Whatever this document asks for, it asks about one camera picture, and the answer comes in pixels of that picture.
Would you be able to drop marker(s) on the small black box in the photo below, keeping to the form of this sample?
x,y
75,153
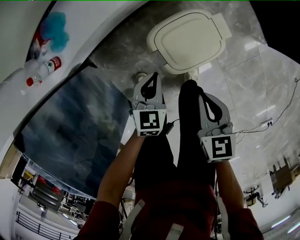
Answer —
x,y
170,127

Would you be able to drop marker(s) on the person's black trousers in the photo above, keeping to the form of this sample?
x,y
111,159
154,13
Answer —
x,y
187,140

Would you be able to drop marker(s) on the red-capped water bottle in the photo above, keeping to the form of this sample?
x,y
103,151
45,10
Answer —
x,y
54,63

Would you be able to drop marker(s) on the person's red shirt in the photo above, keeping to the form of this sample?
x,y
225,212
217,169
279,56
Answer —
x,y
175,206

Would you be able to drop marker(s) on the person's left forearm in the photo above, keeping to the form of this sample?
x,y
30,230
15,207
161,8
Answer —
x,y
119,168

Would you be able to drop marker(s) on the red printed packet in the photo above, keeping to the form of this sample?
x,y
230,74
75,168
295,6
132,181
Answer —
x,y
38,38

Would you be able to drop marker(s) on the black metal railing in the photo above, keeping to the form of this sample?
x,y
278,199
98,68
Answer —
x,y
42,225

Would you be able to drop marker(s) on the metal storage rack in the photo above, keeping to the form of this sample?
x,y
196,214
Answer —
x,y
35,182

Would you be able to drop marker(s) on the dark marbled cabinet panel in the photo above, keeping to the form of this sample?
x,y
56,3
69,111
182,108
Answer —
x,y
70,131

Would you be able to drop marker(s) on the white power strip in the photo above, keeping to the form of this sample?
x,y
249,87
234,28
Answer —
x,y
267,122

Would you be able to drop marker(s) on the blue mesh bath sponge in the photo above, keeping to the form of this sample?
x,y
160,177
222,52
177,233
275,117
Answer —
x,y
56,32

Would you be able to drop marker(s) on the black chair base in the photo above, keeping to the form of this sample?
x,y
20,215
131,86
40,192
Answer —
x,y
254,194

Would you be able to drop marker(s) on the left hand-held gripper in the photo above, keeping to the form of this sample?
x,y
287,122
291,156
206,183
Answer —
x,y
148,119

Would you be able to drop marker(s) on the person's right white shoe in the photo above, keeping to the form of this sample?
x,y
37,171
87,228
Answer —
x,y
191,74

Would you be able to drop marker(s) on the person's right forearm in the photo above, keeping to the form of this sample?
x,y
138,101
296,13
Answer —
x,y
228,182

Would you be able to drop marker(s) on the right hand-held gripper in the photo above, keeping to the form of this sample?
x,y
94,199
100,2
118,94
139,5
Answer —
x,y
221,146

